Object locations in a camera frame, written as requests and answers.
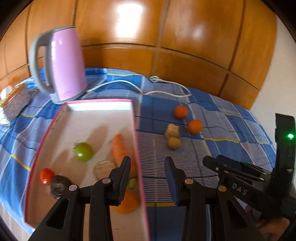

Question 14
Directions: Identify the medium round orange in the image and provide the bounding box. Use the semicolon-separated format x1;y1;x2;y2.
174;105;189;119

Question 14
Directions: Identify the yellow-green round fruit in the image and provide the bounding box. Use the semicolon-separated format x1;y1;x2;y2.
168;137;181;149

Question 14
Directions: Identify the person's right hand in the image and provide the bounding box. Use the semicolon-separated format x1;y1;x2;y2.
257;219;290;234

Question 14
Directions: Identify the beige ginger root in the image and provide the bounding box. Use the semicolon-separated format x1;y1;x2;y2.
165;124;179;139

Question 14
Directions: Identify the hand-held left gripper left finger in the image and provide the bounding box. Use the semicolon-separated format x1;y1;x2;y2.
30;156;131;241

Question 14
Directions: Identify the orange carrot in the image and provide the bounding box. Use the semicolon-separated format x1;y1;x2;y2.
112;134;137;174

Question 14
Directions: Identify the wooden wardrobe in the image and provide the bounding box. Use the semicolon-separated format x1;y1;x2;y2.
0;0;278;110

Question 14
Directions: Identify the silver ornate box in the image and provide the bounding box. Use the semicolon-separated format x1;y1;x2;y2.
1;83;32;121

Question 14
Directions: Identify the pink electric kettle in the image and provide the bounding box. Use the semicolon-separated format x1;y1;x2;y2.
29;26;88;104

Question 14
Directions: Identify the red tomato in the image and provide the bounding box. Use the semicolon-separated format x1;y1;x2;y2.
40;168;55;186

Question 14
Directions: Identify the small oval orange fruit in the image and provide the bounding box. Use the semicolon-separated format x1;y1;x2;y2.
110;178;139;214

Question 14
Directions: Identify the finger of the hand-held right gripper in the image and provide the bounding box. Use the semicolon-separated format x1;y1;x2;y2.
203;156;232;186
217;155;272;181

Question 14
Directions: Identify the white power cord with plug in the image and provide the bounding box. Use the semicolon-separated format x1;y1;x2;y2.
85;75;192;98

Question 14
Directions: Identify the white tray with pink rim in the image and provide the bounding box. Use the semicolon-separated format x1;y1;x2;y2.
24;99;150;241

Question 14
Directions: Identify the blue plaid blanket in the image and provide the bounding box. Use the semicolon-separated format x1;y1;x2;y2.
0;67;278;241

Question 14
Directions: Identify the large round orange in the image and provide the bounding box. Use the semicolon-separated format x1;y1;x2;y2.
187;119;203;134

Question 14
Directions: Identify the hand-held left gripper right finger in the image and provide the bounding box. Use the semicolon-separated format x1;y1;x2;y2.
165;156;266;241

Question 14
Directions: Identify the dark avocado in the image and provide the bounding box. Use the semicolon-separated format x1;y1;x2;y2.
50;175;72;199

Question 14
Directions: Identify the green tomato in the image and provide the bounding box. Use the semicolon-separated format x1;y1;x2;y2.
73;142;94;162

